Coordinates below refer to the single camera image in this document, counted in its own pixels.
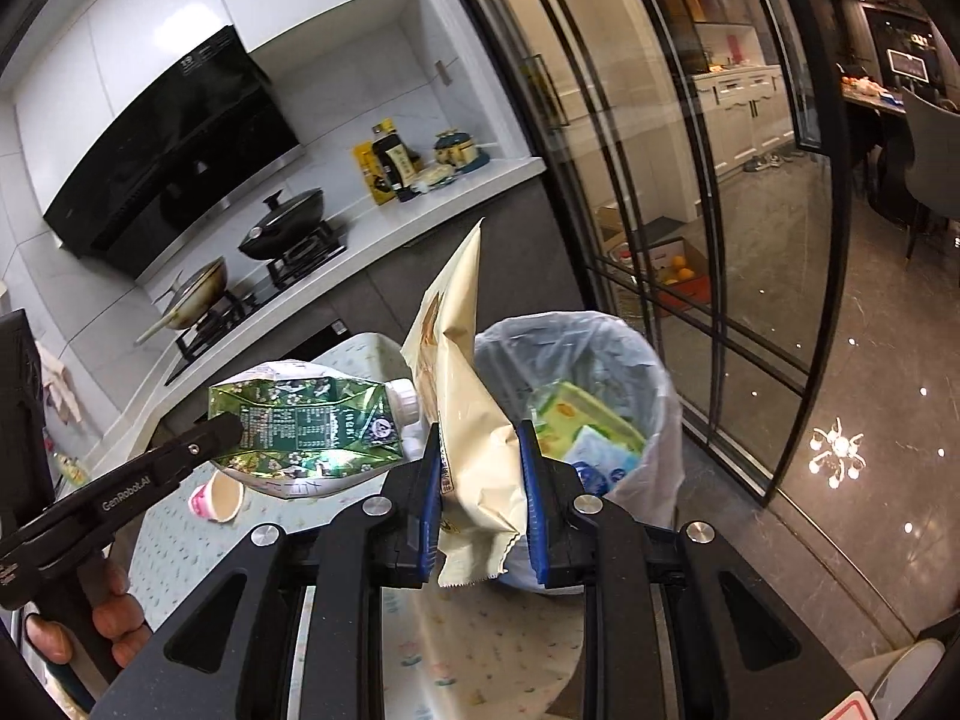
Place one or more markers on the dining table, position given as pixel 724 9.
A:
pixel 870 101

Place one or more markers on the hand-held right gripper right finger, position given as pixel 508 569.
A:
pixel 529 510

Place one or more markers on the white object red mark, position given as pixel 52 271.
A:
pixel 907 682

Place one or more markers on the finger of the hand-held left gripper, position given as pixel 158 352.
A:
pixel 214 441

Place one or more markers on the beige snack bag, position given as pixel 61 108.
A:
pixel 465 390

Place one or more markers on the beige frying pan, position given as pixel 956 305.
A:
pixel 199 292

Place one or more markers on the orange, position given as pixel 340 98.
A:
pixel 677 270

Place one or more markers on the green yellow food packet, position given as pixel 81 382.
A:
pixel 577 409

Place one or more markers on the glass sliding door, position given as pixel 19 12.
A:
pixel 675 165

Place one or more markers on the green dish soap bottle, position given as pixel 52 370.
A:
pixel 75 469

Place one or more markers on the floral tablecloth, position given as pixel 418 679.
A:
pixel 480 652

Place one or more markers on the white sideboard cabinet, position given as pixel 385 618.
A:
pixel 742 120

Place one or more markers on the dark sauce bottle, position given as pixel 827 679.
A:
pixel 397 165

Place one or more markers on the hanging dish cloth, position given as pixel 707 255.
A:
pixel 60 386

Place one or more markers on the trash bin with clear bag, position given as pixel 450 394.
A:
pixel 622 360

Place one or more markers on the cardboard box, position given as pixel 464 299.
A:
pixel 694 291

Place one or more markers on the green drink carton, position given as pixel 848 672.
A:
pixel 300 420

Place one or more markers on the yellow seasoning packet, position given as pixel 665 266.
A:
pixel 366 172

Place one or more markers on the seasoning jar set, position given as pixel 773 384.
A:
pixel 457 150

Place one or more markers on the grey dining chair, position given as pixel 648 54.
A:
pixel 930 165

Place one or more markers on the black wok with lid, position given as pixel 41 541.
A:
pixel 289 221

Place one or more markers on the black gas stove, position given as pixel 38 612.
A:
pixel 225 322

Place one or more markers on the white wall cabinet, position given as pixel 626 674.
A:
pixel 112 52

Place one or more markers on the black range hood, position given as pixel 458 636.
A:
pixel 172 165

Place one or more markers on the pink white paper cup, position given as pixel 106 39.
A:
pixel 221 499

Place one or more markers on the person's left hand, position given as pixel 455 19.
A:
pixel 120 607

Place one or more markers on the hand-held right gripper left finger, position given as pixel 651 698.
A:
pixel 431 510

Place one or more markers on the blue white tissue packet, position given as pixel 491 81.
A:
pixel 600 457

